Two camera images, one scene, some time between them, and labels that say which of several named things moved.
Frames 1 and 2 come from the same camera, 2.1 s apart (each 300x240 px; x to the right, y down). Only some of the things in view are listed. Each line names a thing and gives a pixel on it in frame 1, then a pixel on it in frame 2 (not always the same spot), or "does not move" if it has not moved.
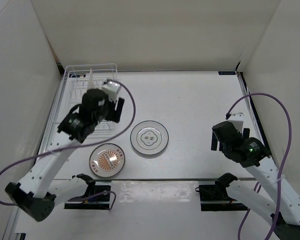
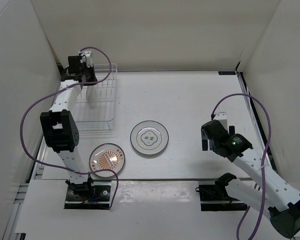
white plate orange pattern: x=106 y=160 does not move
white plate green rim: x=149 y=137 does not move
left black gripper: x=114 y=115 -> x=91 y=69
